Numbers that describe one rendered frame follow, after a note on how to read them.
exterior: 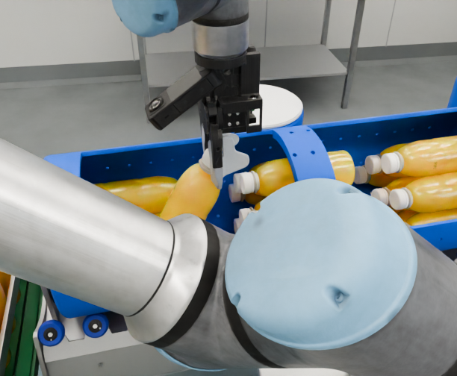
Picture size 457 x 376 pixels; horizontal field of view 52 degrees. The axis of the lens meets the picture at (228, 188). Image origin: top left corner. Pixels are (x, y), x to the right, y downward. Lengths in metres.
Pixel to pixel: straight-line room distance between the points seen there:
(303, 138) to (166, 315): 0.52
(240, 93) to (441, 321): 0.43
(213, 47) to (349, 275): 0.40
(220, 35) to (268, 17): 3.64
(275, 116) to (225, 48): 0.72
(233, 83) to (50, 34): 3.63
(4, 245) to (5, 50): 4.05
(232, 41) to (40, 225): 0.37
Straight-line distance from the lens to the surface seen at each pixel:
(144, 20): 0.50
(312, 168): 0.78
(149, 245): 0.36
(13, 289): 0.98
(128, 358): 0.93
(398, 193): 0.92
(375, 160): 0.99
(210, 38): 0.61
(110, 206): 0.36
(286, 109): 1.35
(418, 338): 0.33
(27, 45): 4.30
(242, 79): 0.66
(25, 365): 0.96
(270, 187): 0.82
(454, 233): 0.94
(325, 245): 0.29
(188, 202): 0.73
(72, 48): 4.24
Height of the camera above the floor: 1.64
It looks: 37 degrees down
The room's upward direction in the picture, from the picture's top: straight up
